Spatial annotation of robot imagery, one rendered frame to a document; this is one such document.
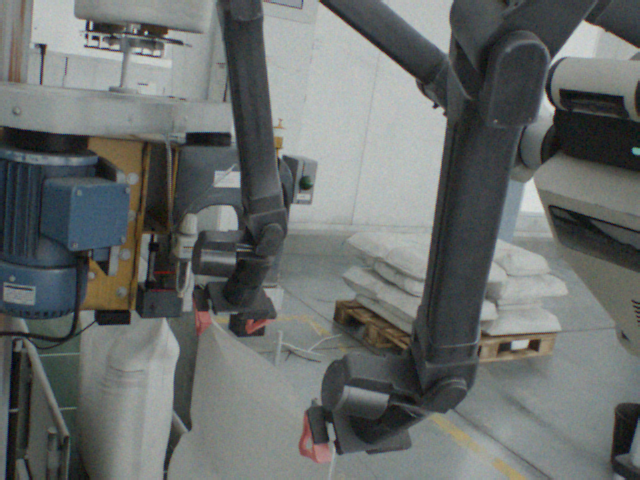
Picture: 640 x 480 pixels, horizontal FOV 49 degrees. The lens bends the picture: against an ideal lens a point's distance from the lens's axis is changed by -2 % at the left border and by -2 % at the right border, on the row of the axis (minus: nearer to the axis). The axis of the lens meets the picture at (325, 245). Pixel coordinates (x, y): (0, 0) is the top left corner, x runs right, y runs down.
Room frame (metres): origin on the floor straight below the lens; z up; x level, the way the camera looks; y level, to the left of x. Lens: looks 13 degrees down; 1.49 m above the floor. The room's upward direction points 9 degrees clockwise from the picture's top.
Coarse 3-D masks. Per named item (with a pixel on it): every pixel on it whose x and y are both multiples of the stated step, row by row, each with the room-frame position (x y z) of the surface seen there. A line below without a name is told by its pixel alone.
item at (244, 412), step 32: (224, 352) 1.22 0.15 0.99; (224, 384) 1.10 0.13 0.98; (256, 384) 1.14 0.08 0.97; (288, 384) 1.06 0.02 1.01; (192, 416) 1.27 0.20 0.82; (224, 416) 1.08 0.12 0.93; (256, 416) 1.00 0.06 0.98; (288, 416) 0.95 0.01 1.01; (192, 448) 1.16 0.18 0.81; (224, 448) 1.06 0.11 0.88; (256, 448) 0.99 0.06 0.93; (288, 448) 0.94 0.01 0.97
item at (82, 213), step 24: (48, 192) 0.95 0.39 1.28; (72, 192) 0.92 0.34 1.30; (96, 192) 0.95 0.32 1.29; (120, 192) 0.99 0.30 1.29; (48, 216) 0.95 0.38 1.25; (72, 216) 0.92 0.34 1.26; (96, 216) 0.96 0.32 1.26; (120, 216) 0.99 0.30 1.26; (72, 240) 0.93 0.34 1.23; (96, 240) 0.96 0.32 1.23; (120, 240) 0.99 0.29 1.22
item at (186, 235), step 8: (192, 216) 1.24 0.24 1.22; (184, 224) 1.24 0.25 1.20; (192, 224) 1.24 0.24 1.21; (184, 232) 1.24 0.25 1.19; (192, 232) 1.24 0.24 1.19; (176, 240) 1.24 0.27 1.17; (184, 240) 1.23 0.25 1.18; (192, 240) 1.24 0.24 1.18; (176, 248) 1.24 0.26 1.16; (184, 248) 1.23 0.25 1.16; (192, 248) 1.24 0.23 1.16; (176, 256) 1.24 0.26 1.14; (184, 256) 1.23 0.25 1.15
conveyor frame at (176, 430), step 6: (174, 420) 1.99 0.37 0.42; (174, 426) 1.96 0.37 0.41; (180, 426) 1.96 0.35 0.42; (174, 432) 1.96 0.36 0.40; (180, 432) 1.92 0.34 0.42; (174, 438) 1.95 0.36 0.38; (174, 444) 1.95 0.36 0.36; (18, 462) 1.63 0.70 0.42; (24, 462) 1.63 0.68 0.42; (18, 468) 1.61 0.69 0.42; (24, 468) 1.61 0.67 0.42; (24, 474) 1.58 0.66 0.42
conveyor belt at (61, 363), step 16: (32, 320) 2.68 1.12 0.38; (48, 320) 2.71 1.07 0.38; (64, 320) 2.74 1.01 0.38; (80, 336) 2.60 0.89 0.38; (48, 352) 2.41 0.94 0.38; (64, 352) 2.43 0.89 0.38; (80, 352) 2.46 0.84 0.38; (48, 368) 2.28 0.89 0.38; (64, 368) 2.30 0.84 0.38; (64, 384) 2.18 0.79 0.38; (64, 400) 2.07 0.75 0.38; (64, 416) 1.97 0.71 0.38; (80, 464) 1.73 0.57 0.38
